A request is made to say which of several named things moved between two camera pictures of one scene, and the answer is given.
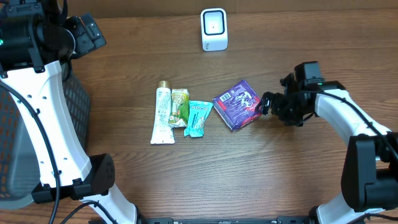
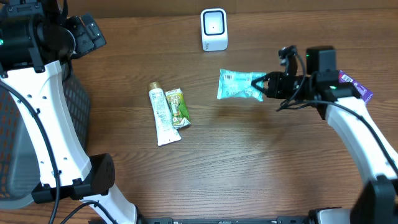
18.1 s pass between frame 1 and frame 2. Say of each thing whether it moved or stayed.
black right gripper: moved
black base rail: stayed
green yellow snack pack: moved
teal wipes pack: moved
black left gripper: stayed
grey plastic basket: stayed
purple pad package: moved
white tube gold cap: moved
